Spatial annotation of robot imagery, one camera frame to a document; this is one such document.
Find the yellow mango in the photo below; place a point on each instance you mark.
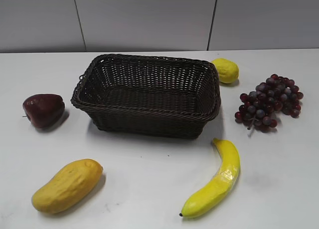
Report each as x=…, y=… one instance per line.
x=68, y=186

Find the dark woven wicker basket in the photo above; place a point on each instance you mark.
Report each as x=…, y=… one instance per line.
x=150, y=95

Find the yellow lemon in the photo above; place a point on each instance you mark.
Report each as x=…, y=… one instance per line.
x=228, y=71

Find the yellow banana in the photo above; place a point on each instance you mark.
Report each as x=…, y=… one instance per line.
x=219, y=186

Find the dark red apple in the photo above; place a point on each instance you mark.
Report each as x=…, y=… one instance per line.
x=44, y=110

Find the purple grape bunch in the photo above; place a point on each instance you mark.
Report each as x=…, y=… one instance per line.
x=259, y=108

